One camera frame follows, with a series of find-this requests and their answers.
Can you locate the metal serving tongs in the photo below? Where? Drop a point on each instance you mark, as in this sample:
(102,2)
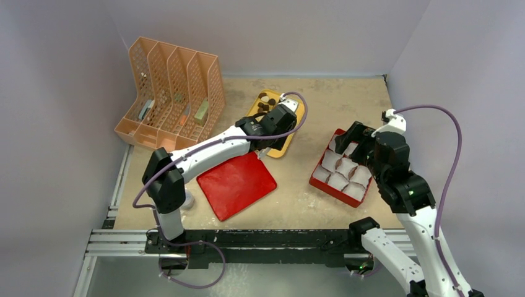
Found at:
(262,153)

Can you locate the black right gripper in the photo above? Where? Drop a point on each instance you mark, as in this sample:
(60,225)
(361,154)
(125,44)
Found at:
(357,133)

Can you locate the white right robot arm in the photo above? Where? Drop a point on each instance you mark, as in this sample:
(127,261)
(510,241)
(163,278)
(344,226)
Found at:
(385,152)

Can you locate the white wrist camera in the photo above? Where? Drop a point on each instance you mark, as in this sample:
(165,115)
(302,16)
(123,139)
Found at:
(289,103)
(392,122)

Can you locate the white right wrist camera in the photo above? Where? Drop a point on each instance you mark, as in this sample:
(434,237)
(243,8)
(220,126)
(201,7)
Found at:
(392,122)

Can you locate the red chocolate box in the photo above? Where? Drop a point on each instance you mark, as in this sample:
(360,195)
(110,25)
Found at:
(340,177)

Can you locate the small clear plastic cup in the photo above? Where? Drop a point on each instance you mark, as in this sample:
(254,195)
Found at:
(189,200)

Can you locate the yellow plastic tray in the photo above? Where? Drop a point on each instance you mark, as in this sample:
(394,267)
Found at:
(266,101)

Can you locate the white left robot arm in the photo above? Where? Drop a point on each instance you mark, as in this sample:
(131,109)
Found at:
(168,172)

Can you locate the orange plastic file organizer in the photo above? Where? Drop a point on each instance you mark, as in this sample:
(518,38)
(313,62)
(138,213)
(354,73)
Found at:
(180,96)

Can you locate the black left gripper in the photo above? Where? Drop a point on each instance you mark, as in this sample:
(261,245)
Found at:
(278,143)

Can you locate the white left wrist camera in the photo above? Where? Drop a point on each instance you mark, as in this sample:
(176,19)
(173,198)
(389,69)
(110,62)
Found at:
(289,103)

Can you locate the red box lid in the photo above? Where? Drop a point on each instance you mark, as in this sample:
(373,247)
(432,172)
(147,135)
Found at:
(235,184)

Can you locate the black aluminium base frame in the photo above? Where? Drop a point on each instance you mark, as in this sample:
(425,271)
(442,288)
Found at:
(327,247)

